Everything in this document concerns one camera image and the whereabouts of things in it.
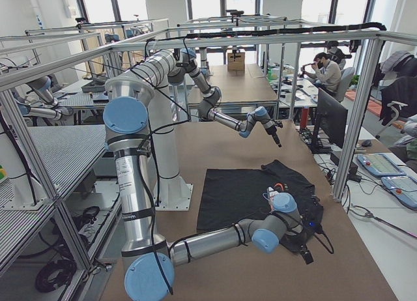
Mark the aluminium frame post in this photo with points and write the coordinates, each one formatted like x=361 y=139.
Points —
x=371 y=55

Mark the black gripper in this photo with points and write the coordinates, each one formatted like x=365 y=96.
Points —
x=272 y=131
x=296 y=239

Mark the black graphic t-shirt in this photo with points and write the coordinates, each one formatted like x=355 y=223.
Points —
x=230 y=195

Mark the blue teach pendant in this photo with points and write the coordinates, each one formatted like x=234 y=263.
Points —
x=403 y=188
x=379 y=165

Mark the seated person with mask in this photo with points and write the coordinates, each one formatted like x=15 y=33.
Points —
x=326 y=74

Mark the cardboard box on table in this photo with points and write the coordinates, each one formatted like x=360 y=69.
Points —
x=236 y=60

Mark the black computer monitor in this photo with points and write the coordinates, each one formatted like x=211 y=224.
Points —
x=331 y=118

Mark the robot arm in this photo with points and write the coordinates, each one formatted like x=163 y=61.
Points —
x=140 y=133
x=238 y=99

